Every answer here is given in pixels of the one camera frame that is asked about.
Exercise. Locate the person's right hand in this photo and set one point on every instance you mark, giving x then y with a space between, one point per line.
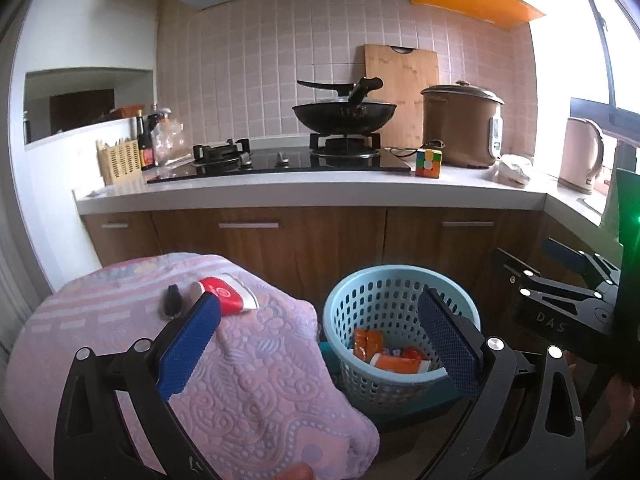
612 410

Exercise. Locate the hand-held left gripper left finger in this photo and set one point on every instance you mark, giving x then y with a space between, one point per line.
190 340

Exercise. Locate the white crumpled cloth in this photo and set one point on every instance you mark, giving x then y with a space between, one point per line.
515 172

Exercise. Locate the stove knob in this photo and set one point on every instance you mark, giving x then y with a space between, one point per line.
283 157
245 158

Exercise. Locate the brown box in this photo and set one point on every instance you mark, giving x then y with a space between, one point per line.
125 112

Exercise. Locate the person's left hand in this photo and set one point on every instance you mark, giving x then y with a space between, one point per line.
296 472

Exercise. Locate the pink patterned blanket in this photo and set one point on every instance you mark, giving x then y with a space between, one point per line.
265 385

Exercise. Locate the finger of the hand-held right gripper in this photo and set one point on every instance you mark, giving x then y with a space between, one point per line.
530 285
565 255

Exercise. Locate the light blue plastic basket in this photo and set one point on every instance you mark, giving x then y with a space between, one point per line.
385 285

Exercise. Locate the pink electric kettle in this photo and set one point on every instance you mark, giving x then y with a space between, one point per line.
580 155

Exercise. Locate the wooden base cabinet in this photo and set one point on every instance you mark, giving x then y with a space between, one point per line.
325 245

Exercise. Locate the clear plastic bag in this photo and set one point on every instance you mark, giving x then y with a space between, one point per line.
172 142

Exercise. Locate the dark sauce bottle red label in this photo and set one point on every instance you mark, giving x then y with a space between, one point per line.
154 145

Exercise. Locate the brown rice cooker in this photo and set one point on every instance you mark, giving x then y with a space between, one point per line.
455 130

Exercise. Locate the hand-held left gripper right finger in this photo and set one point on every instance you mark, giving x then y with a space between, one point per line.
445 345

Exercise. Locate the black burner grate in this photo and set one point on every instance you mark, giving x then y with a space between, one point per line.
345 145
220 152

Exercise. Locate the black wok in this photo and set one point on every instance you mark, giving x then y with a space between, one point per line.
340 117

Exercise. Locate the bamboo cutting board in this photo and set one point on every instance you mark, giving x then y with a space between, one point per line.
400 70

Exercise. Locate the orange packets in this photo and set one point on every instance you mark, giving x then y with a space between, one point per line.
397 362

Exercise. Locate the beige utensil basket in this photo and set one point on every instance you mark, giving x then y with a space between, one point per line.
119 162

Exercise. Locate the slim dark sauce bottle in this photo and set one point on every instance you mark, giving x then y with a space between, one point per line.
142 150

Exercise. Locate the small dark scrap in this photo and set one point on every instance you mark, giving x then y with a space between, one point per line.
171 302

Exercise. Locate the white kitchen countertop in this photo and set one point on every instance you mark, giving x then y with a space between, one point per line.
300 192

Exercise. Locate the red white packet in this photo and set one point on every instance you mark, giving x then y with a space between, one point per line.
230 297

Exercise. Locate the black spatula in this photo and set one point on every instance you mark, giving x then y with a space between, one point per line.
362 92

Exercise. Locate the black glass gas cooktop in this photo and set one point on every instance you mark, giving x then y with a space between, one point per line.
300 162

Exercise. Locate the colourful puzzle cube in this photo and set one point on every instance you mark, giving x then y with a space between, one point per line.
429 164

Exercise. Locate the window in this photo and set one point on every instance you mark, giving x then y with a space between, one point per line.
565 60

